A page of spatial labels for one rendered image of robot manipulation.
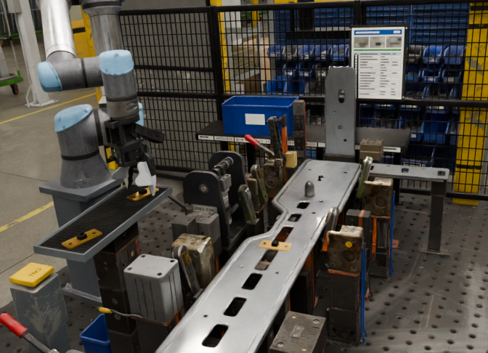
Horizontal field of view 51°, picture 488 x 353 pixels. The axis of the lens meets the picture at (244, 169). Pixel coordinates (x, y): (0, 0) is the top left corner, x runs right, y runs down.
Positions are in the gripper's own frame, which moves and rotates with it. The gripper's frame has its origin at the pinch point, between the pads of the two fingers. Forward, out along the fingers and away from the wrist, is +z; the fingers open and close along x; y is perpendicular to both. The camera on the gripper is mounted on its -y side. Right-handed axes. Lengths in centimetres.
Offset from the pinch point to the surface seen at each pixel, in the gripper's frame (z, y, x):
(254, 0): -15, -452, -295
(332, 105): -2, -88, 8
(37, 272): 1.8, 37.5, 10.5
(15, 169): 118, -153, -378
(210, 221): 10.1, -9.1, 14.4
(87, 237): 1.5, 23.1, 7.4
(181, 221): 8.0, -2.0, 11.2
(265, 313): 17.8, 6.9, 43.1
